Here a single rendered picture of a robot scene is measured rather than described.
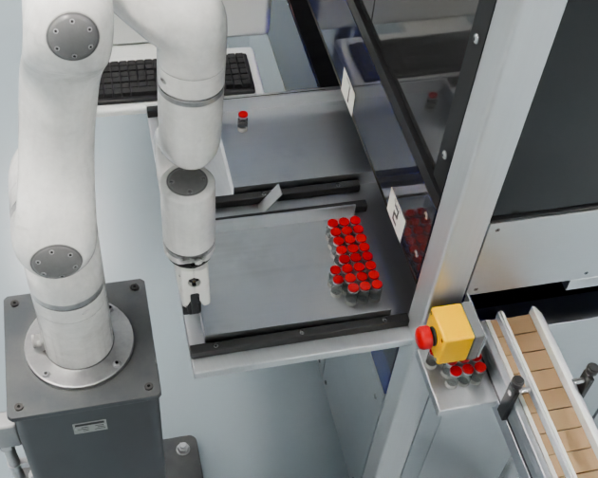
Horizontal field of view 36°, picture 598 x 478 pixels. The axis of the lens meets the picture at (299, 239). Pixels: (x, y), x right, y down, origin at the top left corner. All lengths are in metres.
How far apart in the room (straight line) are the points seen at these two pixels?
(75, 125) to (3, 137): 2.10
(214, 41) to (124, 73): 1.07
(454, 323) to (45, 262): 0.66
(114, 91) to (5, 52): 1.53
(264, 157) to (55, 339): 0.63
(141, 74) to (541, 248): 1.08
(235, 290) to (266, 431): 0.91
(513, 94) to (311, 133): 0.82
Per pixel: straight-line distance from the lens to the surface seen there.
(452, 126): 1.38
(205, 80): 1.19
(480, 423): 2.05
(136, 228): 2.97
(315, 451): 2.53
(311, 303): 1.69
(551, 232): 1.53
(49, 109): 1.20
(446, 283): 1.53
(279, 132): 1.99
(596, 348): 1.93
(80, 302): 1.48
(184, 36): 1.14
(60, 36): 1.05
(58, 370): 1.65
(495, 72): 1.22
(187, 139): 1.26
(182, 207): 1.36
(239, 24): 2.33
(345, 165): 1.94
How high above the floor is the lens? 2.25
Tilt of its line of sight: 50 degrees down
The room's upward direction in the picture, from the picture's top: 6 degrees clockwise
